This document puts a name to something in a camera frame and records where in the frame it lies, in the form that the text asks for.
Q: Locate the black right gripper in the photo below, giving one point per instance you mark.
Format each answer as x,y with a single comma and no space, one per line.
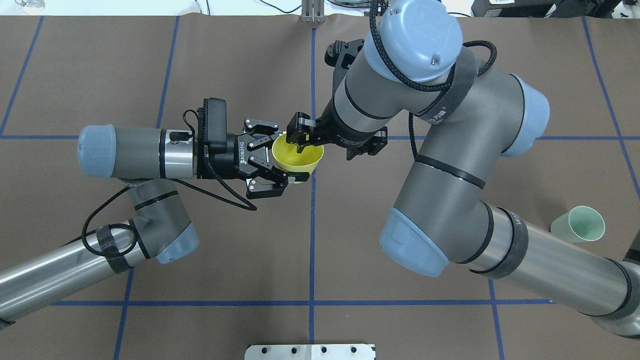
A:
351,143

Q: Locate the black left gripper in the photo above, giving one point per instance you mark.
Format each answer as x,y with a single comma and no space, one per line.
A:
226,159

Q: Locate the yellow plastic cup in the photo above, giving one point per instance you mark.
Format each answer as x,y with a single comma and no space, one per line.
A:
284,156

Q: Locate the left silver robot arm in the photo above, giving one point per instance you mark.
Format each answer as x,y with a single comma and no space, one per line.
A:
149,163

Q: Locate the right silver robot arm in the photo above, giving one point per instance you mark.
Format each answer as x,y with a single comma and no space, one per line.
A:
414,59

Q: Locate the light green plastic cup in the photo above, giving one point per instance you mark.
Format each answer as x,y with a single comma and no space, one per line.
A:
578,225

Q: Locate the black box on desk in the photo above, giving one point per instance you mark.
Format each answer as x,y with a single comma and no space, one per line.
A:
512,8

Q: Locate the clear tape roll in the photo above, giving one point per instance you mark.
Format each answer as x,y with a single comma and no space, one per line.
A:
31,7

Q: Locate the aluminium frame post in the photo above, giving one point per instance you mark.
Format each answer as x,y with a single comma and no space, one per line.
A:
313,12

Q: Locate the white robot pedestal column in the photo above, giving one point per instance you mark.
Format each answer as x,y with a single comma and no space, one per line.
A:
339,351

